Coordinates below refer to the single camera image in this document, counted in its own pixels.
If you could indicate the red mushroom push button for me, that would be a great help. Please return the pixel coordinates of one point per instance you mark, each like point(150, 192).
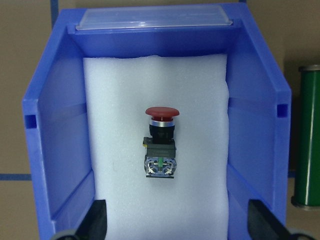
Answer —
point(160, 156)

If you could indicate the white foam pad left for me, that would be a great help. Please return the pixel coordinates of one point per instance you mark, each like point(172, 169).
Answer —
point(194, 204)

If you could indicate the blue left storage bin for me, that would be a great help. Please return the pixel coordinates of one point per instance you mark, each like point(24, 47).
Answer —
point(55, 112)

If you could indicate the green conveyor belt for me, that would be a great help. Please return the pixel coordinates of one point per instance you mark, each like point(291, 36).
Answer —
point(307, 174)

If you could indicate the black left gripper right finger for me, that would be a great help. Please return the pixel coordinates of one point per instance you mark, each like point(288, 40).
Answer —
point(263, 225)

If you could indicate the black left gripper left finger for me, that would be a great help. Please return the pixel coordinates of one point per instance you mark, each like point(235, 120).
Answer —
point(94, 225)

